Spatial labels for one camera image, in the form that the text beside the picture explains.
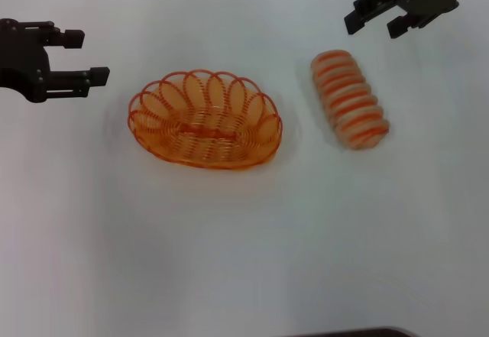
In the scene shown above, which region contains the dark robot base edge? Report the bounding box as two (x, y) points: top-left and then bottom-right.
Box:
(296, 326), (416, 337)

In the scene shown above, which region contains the orange and white striped bread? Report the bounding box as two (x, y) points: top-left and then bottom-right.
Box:
(309, 49), (391, 151)

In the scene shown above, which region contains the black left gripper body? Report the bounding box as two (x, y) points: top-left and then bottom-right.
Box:
(0, 18), (53, 105)

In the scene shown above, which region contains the orange woven plastic basket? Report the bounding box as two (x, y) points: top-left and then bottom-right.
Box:
(127, 69), (283, 170)

